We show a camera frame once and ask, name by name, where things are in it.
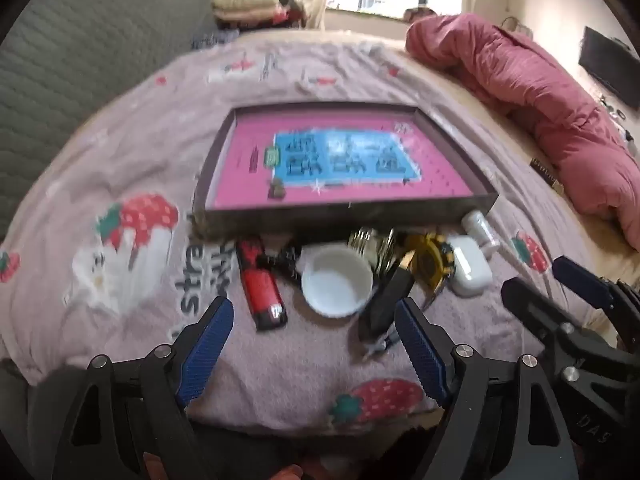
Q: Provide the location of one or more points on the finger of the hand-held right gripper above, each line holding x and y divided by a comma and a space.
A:
580, 280
545, 320

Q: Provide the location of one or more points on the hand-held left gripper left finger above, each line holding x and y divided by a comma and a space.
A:
210, 345

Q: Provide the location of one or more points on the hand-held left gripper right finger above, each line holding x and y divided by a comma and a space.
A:
420, 355

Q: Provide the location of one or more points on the small dark red bottle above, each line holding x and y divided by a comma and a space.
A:
260, 290

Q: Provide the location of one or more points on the white earbuds case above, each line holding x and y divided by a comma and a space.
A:
470, 265

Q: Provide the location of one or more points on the white plastic bottle cap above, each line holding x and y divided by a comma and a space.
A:
336, 285

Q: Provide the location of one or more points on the small white pill bottle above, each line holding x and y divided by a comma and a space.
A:
477, 227

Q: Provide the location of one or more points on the pink tray box lid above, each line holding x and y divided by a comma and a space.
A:
325, 220

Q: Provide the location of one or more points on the small black object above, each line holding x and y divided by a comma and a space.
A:
282, 260

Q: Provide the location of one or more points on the pink book with blue label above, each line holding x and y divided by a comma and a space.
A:
250, 180

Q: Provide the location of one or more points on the pink quilted duvet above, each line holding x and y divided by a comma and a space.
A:
525, 80

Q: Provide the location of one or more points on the strawberry printed pink blanket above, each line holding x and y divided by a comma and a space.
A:
140, 125

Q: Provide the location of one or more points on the dark patterned cloth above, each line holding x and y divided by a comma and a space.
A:
215, 40

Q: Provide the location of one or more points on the brown patterned cushion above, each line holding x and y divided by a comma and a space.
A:
419, 14

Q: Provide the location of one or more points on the grey quilted headboard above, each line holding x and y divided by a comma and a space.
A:
75, 60

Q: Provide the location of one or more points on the stack of folded clothes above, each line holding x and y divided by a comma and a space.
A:
250, 10

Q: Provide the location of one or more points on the black wall television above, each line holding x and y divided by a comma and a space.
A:
607, 65

